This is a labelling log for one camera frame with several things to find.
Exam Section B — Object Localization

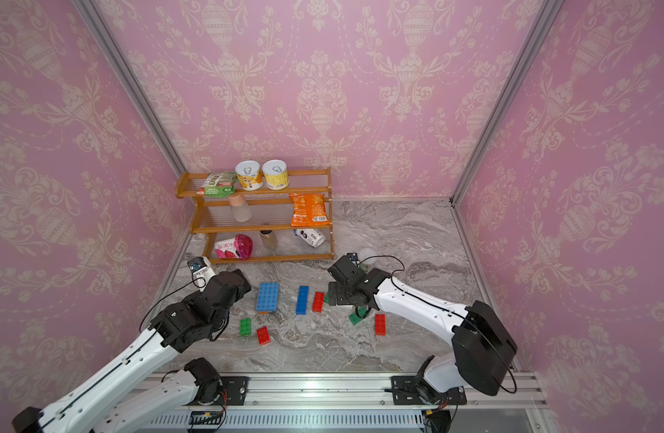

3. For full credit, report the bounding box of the white black lying can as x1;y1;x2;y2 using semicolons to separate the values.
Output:
294;228;326;248

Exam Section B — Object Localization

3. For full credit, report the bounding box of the orange chip bag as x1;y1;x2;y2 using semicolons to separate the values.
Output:
290;193;330;227

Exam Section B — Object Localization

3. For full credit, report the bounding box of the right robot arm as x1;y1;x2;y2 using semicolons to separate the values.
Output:
327;254;518;404

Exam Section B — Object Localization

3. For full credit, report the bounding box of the green white snack packet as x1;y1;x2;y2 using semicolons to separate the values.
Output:
196;171;238;198

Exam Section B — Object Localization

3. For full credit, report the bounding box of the dark blue brick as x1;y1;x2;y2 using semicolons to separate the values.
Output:
298;286;309;303
295;299;308;316

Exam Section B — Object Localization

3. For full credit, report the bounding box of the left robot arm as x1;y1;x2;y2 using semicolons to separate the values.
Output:
12;269;252;432

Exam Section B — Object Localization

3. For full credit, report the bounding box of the yellow noodle cup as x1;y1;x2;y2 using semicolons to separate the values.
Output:
261;160;288;191
235;160;263;191

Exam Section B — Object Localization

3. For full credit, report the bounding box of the clear plastic bottle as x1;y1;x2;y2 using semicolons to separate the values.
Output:
227;194;252;223

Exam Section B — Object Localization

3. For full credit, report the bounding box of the light blue brick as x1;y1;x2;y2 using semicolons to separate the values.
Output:
255;299;278;314
259;283;279;293
257;290;279;306

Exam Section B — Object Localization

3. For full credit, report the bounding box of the pink lying cup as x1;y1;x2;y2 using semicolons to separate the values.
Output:
214;234;253;260

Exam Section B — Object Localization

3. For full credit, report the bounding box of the red brick far right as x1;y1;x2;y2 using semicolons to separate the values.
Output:
374;314;387;337

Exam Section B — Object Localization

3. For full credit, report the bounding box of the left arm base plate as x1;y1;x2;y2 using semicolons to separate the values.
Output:
170;375;250;407

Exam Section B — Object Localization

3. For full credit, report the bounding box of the wooden three-tier shelf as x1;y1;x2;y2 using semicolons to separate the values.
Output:
175;168;335;263

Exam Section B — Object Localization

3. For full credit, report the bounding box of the aluminium front rail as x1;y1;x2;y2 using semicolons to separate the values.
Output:
82;371;555;433

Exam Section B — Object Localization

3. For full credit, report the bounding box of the red brick lower left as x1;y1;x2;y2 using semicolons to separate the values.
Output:
256;327;272;346

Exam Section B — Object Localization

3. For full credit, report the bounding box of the red brick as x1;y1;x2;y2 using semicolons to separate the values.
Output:
311;292;326;313
256;327;272;346
374;314;387;337

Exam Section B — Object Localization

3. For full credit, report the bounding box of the left yellow noodle cup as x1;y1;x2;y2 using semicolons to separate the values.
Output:
235;160;263;191

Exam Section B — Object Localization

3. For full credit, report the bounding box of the white lid green can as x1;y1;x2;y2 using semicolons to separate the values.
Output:
357;247;378;269

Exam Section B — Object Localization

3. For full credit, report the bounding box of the small green brick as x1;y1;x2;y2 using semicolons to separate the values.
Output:
239;318;252;337

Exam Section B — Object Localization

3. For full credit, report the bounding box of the small brown jar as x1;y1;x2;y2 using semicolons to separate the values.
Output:
260;230;278;251

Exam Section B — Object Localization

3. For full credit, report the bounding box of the green brick lower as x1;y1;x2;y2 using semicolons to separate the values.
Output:
348;309;369;326

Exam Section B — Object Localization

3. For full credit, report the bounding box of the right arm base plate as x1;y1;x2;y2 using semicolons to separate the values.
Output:
385;375;467;407

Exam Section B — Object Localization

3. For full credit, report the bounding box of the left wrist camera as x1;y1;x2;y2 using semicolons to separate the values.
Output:
187;256;216;290

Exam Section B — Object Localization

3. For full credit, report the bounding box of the red brick centre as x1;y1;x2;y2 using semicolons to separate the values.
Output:
311;292;326;313

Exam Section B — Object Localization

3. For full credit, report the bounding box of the right yellow noodle cup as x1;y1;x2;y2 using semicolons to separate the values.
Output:
261;160;288;191

